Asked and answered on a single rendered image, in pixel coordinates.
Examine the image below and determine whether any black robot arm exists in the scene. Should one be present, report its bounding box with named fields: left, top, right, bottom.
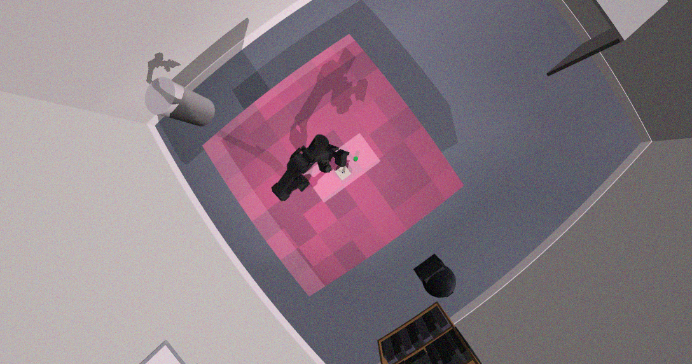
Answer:
left=271, top=134, right=331, bottom=201

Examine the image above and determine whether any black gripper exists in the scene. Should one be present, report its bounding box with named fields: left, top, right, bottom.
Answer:
left=319, top=144, right=349, bottom=167

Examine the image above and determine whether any white block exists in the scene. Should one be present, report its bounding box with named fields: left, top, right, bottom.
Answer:
left=335, top=166, right=351, bottom=180

